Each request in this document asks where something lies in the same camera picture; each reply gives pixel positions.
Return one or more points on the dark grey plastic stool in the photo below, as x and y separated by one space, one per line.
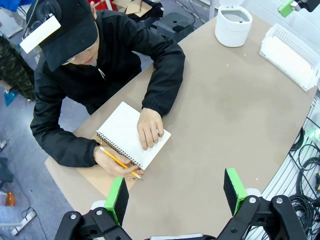
175 25

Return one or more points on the cardboard pieces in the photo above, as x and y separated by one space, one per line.
135 6

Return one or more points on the person's right hand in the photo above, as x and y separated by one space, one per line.
112 163

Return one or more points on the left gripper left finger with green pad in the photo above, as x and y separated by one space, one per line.
120 200

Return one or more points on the white perforated plastic basket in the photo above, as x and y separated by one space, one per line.
295 41

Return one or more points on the person's torso in black jacket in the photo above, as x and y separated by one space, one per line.
117 55

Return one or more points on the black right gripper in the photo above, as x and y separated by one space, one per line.
311 4

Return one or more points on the blue dustpan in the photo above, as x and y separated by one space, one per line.
10 96

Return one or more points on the black cap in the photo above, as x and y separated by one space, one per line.
72 32

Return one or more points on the orange container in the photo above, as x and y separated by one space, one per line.
10 199

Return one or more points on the person's right forearm black sleeve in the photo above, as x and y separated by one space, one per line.
62 145

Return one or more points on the red bag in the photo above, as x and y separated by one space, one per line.
102 3

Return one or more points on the white lidded trash bin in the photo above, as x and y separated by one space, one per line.
231 32

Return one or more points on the white head-mounted camera box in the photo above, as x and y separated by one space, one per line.
40 33

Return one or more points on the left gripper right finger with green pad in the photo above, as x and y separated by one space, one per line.
231 190

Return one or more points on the yellow pencil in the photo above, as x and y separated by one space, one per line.
107 153

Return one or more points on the white stand pole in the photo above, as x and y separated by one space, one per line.
212 8

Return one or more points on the person's left forearm black sleeve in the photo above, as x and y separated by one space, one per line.
165 82

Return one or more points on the person's left hand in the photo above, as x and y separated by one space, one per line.
150 127

